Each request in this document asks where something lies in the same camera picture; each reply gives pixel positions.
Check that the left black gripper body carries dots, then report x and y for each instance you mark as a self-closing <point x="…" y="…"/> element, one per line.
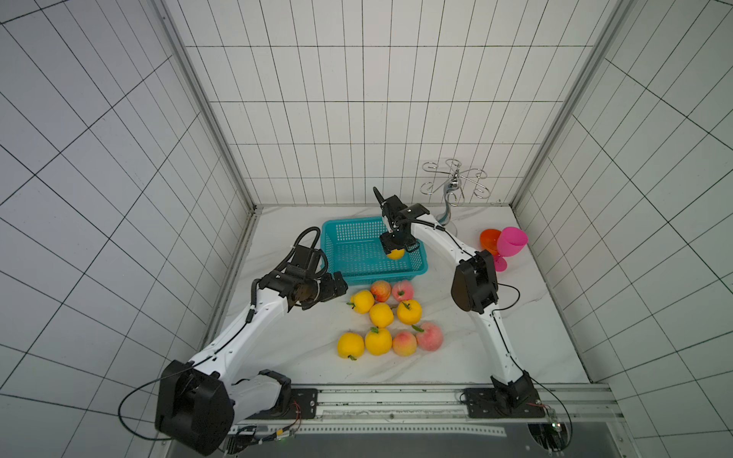
<point x="320" y="290"/>

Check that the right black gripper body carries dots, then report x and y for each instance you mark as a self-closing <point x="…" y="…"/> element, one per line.
<point x="398" y="241"/>

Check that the yellow peach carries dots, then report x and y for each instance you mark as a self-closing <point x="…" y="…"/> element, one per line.
<point x="381" y="315"/>
<point x="361" y="302"/>
<point x="396" y="254"/>
<point x="409" y="312"/>
<point x="351" y="346"/>
<point x="378" y="341"/>

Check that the orange-pink peach bottom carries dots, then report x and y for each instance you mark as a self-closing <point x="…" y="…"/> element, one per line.
<point x="404" y="344"/>

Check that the pink peach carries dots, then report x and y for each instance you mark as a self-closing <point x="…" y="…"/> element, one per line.
<point x="429" y="336"/>
<point x="402" y="291"/>

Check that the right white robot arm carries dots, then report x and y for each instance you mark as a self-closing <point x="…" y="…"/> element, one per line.
<point x="474" y="290"/>

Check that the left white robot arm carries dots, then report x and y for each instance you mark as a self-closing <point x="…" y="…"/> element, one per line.
<point x="201" y="399"/>

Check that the teal plastic basket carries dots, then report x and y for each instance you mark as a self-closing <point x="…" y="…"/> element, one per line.
<point x="353" y="248"/>

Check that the pink peach top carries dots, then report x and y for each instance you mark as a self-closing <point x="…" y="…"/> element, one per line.
<point x="402" y="291"/>

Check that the orange-red peach top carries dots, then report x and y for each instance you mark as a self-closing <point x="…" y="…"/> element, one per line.
<point x="381" y="291"/>

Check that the chrome cup holder stand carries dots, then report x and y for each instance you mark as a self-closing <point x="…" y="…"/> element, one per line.
<point x="451" y="189"/>

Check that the orange plastic goblet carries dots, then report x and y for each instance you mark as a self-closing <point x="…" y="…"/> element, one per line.
<point x="488" y="240"/>

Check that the magenta plastic goblet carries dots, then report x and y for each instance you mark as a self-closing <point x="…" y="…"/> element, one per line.
<point x="510" y="242"/>

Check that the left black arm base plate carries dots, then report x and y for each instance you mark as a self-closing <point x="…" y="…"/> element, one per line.
<point x="301" y="403"/>

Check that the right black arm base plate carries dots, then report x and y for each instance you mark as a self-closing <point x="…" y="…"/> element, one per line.
<point x="485" y="403"/>

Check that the aluminium mounting rail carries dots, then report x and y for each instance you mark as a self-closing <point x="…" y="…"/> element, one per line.
<point x="410" y="409"/>

